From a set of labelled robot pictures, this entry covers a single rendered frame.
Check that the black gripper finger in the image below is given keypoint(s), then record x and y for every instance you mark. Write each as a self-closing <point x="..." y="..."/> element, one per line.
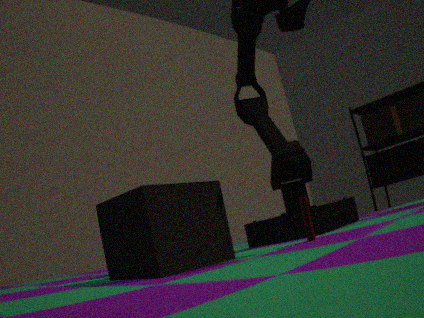
<point x="295" y="13"/>

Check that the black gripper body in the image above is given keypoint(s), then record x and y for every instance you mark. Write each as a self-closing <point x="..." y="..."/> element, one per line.
<point x="282" y="25"/>

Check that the dark red peg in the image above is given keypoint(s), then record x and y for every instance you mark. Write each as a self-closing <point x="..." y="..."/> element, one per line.
<point x="307" y="218"/>

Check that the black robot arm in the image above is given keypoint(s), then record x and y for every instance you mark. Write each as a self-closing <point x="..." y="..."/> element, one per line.
<point x="289" y="161"/>

